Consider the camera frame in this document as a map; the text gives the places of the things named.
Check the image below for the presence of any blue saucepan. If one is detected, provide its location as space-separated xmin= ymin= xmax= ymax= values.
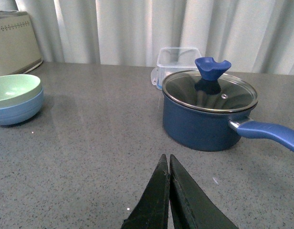
xmin=163 ymin=96 xmax=294 ymax=152

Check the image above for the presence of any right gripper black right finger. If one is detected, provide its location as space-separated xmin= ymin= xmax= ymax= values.
xmin=169 ymin=155 xmax=237 ymax=229

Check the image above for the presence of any white pleated curtain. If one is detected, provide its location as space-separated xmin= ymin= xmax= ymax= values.
xmin=0 ymin=0 xmax=294 ymax=75

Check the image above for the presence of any blue plastic bowl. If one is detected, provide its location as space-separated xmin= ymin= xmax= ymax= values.
xmin=0 ymin=88 xmax=44 ymax=125

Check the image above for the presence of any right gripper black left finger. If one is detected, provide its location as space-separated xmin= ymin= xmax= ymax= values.
xmin=121 ymin=154 xmax=170 ymax=229

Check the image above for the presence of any glass pot lid blue knob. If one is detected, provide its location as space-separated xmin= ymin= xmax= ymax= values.
xmin=162 ymin=57 xmax=258 ymax=114

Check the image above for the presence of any green plastic bowl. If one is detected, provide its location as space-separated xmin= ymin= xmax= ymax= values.
xmin=0 ymin=74 xmax=42 ymax=108

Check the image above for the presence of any clear plastic food container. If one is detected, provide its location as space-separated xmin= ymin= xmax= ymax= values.
xmin=150 ymin=47 xmax=202 ymax=90

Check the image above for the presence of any cream two-slot toaster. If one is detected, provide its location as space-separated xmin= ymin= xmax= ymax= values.
xmin=0 ymin=10 xmax=43 ymax=76

